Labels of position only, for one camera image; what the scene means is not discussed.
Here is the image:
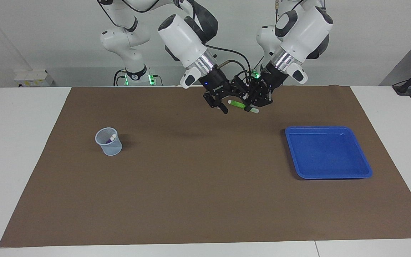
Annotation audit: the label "blue plastic tray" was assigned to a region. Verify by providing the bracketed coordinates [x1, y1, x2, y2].
[285, 126, 373, 180]

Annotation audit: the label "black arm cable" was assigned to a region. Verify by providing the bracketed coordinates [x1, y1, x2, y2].
[274, 0, 311, 13]
[131, 0, 252, 84]

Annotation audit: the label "translucent plastic cup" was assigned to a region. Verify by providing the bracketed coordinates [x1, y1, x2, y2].
[95, 127, 123, 156]

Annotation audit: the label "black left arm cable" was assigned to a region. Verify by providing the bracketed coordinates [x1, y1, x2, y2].
[274, 0, 311, 13]

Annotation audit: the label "green marker pen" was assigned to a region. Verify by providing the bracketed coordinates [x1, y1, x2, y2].
[228, 99, 260, 114]

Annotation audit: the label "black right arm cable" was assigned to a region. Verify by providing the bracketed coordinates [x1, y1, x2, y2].
[131, 0, 252, 84]

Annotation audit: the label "brown table mat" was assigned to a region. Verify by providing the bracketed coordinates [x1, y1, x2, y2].
[0, 85, 411, 248]

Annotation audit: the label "black base cables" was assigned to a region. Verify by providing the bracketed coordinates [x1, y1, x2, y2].
[253, 54, 265, 77]

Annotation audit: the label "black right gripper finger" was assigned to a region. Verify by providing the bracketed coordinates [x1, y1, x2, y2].
[203, 92, 229, 115]
[231, 76, 252, 104]

